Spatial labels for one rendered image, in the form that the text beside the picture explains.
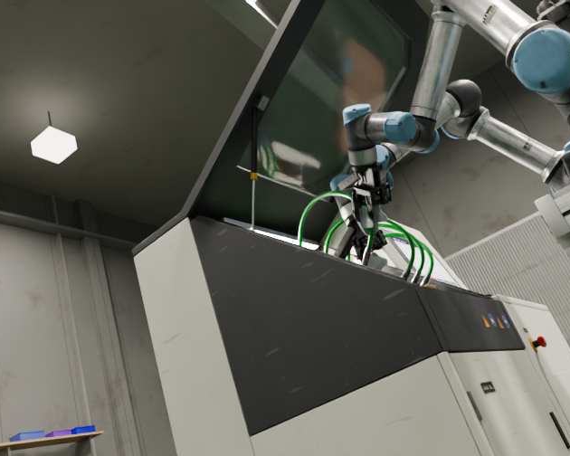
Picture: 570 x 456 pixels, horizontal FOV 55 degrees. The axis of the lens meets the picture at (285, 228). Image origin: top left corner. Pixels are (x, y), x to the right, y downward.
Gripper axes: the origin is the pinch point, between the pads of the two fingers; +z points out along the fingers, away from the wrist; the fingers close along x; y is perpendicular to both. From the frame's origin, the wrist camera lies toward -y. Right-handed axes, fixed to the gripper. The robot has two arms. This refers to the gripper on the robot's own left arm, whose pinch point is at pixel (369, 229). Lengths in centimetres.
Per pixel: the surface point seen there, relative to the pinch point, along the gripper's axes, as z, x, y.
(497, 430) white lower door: 29, -15, 53
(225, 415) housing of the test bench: 36, -54, -5
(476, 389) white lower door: 23, -14, 47
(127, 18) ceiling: -102, 157, -638
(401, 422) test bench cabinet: 26, -30, 40
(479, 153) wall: 246, 747, -585
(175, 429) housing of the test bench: 43, -65, -20
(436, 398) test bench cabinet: 20, -24, 45
